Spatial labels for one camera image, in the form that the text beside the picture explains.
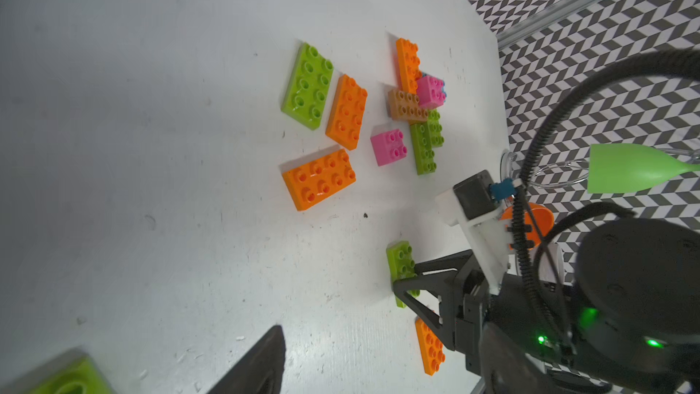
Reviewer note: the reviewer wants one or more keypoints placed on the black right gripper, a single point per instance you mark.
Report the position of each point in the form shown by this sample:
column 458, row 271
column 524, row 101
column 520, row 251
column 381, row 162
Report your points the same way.
column 457, row 276

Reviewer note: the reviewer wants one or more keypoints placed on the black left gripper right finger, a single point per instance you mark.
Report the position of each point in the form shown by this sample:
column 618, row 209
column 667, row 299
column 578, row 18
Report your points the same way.
column 504, row 367

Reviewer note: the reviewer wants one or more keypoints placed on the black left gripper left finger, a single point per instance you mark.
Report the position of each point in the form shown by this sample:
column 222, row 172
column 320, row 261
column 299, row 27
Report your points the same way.
column 260, row 370

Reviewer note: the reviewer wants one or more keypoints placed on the orange lego plate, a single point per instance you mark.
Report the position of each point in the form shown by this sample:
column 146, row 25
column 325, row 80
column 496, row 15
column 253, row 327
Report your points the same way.
column 316, row 181
column 408, row 65
column 346, row 119
column 431, row 348

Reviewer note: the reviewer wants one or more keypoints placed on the green lego plate front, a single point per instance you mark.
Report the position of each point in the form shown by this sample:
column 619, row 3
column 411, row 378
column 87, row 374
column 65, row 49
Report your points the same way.
column 423, row 151

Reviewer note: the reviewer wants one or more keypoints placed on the brown lego plate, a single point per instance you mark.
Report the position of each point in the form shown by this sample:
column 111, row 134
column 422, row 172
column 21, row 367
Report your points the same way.
column 405, row 107

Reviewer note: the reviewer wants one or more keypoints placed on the pink lego brick front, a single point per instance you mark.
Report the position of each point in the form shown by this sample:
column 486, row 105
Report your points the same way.
column 428, row 90

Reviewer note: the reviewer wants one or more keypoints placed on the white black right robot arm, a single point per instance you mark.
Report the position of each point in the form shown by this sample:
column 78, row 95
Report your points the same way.
column 634, row 308

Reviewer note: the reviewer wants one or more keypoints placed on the small pink lego brick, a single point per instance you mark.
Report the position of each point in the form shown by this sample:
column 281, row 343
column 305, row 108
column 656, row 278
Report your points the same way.
column 389, row 147

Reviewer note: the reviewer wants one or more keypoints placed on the lime green lego plate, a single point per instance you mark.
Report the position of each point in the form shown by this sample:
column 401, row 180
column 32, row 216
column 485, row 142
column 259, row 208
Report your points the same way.
column 308, row 87

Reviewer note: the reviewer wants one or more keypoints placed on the orange plastic bowl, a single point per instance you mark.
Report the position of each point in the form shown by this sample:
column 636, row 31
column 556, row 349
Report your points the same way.
column 542, row 222

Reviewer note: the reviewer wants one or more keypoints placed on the green plastic wine glass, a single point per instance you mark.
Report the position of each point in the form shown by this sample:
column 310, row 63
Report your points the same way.
column 618, row 168

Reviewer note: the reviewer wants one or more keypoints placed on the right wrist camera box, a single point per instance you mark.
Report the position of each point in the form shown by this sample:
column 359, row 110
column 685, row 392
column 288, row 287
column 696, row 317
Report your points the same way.
column 470, row 205

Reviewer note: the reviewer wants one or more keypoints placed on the wire glass rack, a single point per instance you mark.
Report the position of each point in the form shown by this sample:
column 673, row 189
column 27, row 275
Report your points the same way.
column 565, row 174

